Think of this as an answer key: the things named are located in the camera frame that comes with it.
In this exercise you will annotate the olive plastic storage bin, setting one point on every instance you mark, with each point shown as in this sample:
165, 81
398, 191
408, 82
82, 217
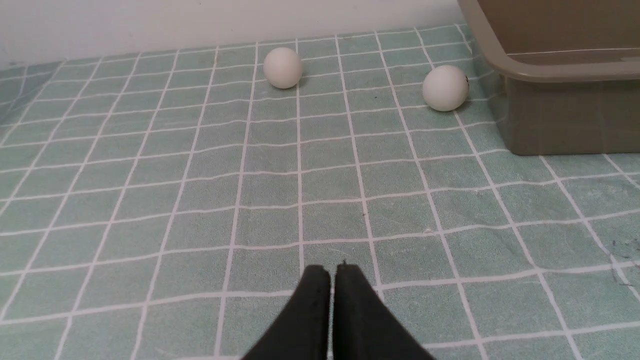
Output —
561, 76

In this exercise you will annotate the green checkered tablecloth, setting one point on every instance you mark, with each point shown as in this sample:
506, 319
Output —
163, 205

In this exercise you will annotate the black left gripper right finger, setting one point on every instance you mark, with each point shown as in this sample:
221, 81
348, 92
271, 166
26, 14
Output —
363, 327

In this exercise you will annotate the white ping-pong ball with mark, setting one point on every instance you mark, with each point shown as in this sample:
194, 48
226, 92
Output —
445, 88

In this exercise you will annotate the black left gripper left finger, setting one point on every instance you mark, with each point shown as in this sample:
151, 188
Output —
301, 330

